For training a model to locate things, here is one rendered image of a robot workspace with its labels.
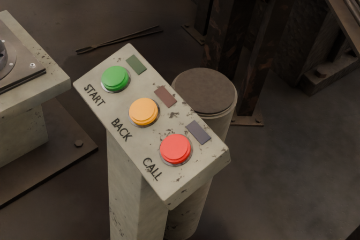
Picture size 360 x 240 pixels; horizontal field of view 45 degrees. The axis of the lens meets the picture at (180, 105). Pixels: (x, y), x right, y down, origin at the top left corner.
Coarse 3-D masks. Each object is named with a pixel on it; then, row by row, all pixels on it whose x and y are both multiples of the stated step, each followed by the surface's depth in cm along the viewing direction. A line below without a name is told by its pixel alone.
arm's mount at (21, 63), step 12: (0, 24) 111; (0, 36) 108; (12, 36) 108; (12, 48) 105; (24, 48) 106; (12, 60) 102; (24, 60) 103; (36, 60) 104; (0, 72) 99; (12, 72) 100; (24, 72) 101; (36, 72) 101; (0, 84) 97; (12, 84) 98
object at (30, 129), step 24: (24, 120) 111; (48, 120) 129; (72, 120) 130; (0, 144) 111; (24, 144) 117; (48, 144) 124; (72, 144) 125; (0, 168) 117; (24, 168) 118; (48, 168) 119; (0, 192) 113; (24, 192) 114
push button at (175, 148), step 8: (168, 136) 57; (176, 136) 57; (168, 144) 56; (176, 144) 56; (184, 144) 56; (168, 152) 56; (176, 152) 56; (184, 152) 55; (168, 160) 56; (176, 160) 55; (184, 160) 56
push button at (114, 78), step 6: (114, 66) 64; (120, 66) 64; (108, 72) 63; (114, 72) 63; (120, 72) 63; (126, 72) 63; (102, 78) 63; (108, 78) 63; (114, 78) 63; (120, 78) 63; (126, 78) 63; (108, 84) 62; (114, 84) 62; (120, 84) 62; (114, 90) 63
